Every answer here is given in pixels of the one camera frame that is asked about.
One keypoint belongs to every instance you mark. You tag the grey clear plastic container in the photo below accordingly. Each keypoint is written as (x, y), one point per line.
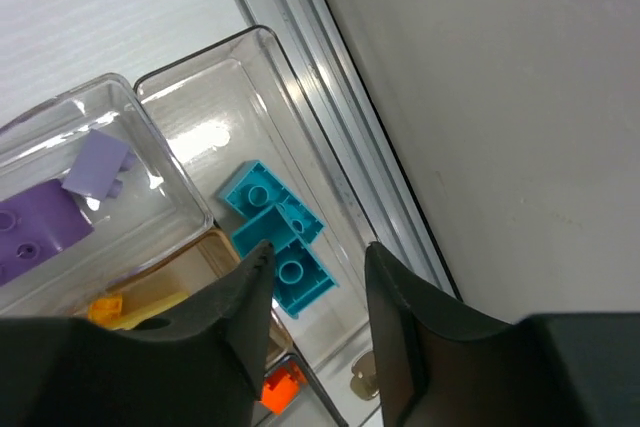
(313, 406)

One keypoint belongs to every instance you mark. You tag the yellow lego plate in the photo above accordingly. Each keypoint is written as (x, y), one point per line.
(134, 318)

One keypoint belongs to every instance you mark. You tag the orange lego brick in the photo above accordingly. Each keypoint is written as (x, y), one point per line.
(282, 386)

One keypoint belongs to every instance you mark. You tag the purple round lego block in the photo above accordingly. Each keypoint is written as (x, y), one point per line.
(38, 224)

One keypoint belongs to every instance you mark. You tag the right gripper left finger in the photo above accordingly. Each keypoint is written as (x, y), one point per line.
(200, 363)

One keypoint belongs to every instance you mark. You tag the teal lego brick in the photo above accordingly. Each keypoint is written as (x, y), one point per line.
(253, 187)
(300, 277)

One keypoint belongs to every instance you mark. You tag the curved light orange lego piece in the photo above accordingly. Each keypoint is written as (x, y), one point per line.
(106, 310)

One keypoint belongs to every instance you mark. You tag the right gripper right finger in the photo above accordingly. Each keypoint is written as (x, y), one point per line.
(440, 362)

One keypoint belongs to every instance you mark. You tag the tall clear side container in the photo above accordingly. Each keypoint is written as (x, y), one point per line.
(240, 100)

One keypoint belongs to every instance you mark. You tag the small lilac lego piece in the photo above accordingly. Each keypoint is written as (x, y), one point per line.
(94, 173)

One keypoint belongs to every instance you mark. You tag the amber tinted plastic container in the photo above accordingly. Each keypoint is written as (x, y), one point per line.
(188, 270)

